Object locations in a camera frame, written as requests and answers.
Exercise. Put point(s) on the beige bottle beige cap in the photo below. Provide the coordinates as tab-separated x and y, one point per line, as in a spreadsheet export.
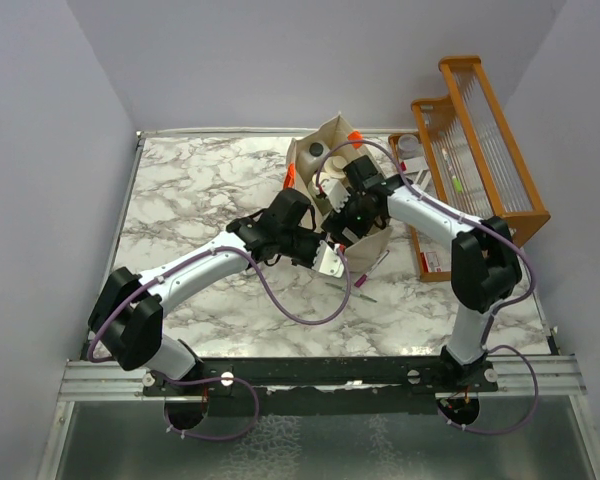
334	166

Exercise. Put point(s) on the green marker pen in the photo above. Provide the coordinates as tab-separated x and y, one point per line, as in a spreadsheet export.
449	165

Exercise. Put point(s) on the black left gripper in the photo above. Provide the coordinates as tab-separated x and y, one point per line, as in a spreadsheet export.
317	238

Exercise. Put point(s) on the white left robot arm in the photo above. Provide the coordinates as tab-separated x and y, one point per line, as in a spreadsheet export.
128	316

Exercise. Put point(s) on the white square bottle dark cap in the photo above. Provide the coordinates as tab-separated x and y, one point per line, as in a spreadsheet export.
314	156

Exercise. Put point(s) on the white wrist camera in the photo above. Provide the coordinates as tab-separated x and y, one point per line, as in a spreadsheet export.
327	260
336	193

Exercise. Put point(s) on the green bottle white cap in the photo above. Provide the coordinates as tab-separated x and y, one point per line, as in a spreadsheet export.
314	190

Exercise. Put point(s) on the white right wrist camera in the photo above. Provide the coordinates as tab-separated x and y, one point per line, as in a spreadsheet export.
336	193

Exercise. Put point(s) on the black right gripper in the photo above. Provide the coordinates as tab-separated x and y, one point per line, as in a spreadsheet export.
336	223

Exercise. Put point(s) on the wooden rack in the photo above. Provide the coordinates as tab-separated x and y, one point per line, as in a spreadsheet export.
470	123

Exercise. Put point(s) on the silver pen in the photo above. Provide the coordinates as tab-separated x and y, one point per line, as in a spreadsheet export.
354	292

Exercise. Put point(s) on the cream floral canvas bag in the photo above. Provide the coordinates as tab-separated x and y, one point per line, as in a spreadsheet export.
366	250

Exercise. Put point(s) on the small white box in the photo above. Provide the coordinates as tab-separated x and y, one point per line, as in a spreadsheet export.
417	170

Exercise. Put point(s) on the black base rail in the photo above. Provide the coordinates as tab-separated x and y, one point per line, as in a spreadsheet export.
315	386

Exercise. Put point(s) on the pink white pen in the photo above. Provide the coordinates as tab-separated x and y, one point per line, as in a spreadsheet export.
363	278

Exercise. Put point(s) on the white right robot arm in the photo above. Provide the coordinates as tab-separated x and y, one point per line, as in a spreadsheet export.
484	263

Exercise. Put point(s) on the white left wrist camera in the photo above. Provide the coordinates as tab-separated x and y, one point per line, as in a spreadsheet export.
327	260

